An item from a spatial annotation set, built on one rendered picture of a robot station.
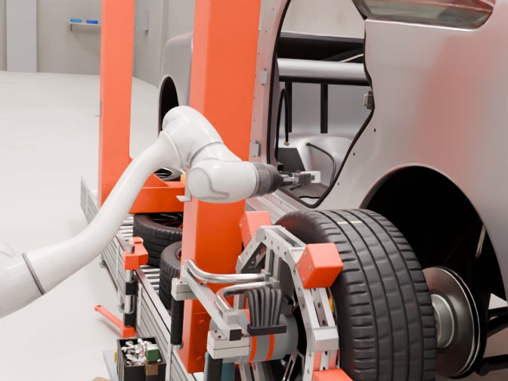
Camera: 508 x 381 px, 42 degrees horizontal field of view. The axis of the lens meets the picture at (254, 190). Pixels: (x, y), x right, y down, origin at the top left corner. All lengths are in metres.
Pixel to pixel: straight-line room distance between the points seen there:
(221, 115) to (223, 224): 0.35
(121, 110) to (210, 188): 2.48
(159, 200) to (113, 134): 0.50
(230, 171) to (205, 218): 0.59
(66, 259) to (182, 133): 0.40
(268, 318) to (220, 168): 0.36
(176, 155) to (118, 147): 2.39
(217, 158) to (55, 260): 0.42
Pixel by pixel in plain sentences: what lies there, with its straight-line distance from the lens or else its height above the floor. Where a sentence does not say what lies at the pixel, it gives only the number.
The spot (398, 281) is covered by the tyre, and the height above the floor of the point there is 1.08.
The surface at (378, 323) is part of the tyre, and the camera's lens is 1.59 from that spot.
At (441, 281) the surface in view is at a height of 0.97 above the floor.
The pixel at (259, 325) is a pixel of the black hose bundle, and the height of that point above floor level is 0.98.
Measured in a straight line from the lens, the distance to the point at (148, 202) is 4.06.
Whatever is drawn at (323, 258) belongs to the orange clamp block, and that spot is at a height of 1.14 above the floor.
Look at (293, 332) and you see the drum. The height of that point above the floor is 0.87.
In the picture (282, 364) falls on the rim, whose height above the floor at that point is 0.66.
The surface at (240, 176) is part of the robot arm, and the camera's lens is 1.51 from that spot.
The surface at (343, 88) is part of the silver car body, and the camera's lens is 4.47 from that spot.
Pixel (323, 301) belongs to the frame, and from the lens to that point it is 1.60.
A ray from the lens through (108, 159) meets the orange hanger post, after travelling 3.95.
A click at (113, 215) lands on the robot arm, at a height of 1.22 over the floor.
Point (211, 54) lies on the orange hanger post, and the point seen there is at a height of 1.56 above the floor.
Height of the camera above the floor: 1.63
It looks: 13 degrees down
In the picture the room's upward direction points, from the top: 5 degrees clockwise
